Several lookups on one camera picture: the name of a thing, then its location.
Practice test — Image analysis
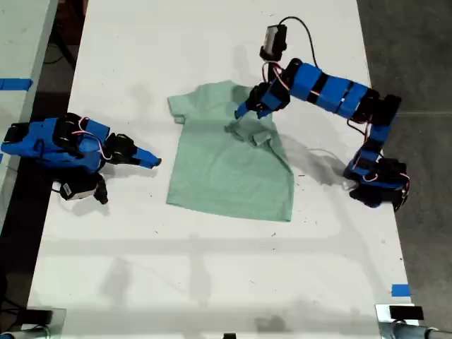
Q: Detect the pale green T-shirt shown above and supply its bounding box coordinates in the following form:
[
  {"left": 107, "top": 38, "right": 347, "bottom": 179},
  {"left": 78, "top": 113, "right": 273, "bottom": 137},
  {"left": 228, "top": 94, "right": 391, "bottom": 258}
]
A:
[{"left": 165, "top": 80, "right": 296, "bottom": 223}]

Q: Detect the long blue tape strip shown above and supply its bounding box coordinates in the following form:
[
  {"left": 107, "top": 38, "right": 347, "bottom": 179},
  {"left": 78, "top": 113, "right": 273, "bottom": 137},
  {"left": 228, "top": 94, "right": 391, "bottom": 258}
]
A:
[{"left": 0, "top": 78, "right": 33, "bottom": 91}]

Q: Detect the metal table clamp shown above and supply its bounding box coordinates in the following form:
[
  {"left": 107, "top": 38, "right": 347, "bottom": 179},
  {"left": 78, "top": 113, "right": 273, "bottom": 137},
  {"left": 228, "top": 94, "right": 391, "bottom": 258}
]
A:
[
  {"left": 374, "top": 303, "right": 452, "bottom": 339},
  {"left": 0, "top": 307, "right": 67, "bottom": 339}
]

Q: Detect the small black box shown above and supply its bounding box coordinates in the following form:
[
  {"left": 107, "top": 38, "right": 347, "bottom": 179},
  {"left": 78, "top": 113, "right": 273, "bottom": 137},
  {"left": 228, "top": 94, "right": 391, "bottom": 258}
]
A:
[
  {"left": 25, "top": 309, "right": 54, "bottom": 324},
  {"left": 388, "top": 306, "right": 424, "bottom": 321}
]

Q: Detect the short blue tape strip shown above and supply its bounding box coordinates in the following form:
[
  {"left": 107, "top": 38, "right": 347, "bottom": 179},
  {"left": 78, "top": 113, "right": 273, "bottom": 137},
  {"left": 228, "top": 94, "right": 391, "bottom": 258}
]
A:
[{"left": 391, "top": 283, "right": 412, "bottom": 298}]

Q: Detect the black white camera box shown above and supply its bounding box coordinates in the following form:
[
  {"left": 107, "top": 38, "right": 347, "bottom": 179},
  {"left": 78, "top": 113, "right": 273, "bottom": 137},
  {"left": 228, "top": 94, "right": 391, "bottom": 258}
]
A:
[{"left": 52, "top": 172, "right": 109, "bottom": 206}]

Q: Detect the black camera cable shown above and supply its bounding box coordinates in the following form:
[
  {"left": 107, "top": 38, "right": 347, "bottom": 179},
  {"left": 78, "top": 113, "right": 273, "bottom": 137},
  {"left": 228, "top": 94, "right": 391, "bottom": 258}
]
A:
[{"left": 277, "top": 16, "right": 319, "bottom": 68}]

